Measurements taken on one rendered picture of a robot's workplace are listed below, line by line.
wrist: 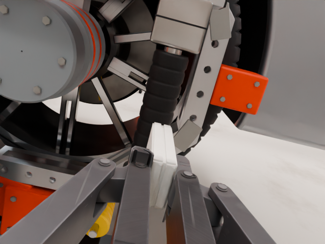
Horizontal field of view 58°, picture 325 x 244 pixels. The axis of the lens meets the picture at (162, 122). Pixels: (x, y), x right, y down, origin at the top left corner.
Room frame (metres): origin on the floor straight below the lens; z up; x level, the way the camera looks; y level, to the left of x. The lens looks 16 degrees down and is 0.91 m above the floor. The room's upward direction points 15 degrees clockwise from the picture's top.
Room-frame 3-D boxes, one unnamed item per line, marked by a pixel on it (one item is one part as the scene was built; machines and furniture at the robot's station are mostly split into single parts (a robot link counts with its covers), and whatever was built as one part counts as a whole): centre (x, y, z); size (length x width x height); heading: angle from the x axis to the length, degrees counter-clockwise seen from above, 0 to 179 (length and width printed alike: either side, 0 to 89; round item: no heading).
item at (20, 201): (0.56, 0.20, 0.48); 0.16 x 0.12 x 0.17; 5
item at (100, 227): (0.63, 0.09, 0.51); 0.29 x 0.06 x 0.06; 5
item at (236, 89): (0.55, -0.11, 0.85); 0.09 x 0.08 x 0.07; 95
